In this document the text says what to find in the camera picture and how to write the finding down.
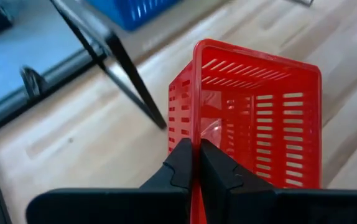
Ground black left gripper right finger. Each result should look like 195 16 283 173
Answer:
200 138 357 224

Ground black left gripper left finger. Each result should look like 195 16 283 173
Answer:
25 138 193 224

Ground red plastic basket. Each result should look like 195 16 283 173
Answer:
167 38 323 224

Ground blue plastic basket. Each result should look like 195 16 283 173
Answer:
85 0 182 31

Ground black clamp knob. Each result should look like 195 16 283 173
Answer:
21 66 47 100

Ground black aluminium rig frame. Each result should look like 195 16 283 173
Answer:
0 46 108 224

